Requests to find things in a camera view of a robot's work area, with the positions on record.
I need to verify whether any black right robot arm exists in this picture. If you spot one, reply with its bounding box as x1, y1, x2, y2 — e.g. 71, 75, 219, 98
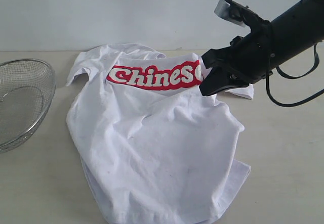
199, 0, 323, 96

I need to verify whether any metal wire mesh basket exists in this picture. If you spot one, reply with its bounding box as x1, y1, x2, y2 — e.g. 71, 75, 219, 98
1, 58, 56, 153

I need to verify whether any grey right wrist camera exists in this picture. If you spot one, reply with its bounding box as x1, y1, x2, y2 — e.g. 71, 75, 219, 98
214, 0, 253, 27

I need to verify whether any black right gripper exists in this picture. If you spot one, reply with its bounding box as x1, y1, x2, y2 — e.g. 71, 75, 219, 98
199, 20, 276, 97

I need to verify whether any white t-shirt red Chinese logo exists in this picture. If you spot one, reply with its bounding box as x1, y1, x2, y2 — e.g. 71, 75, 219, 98
66, 43, 251, 223

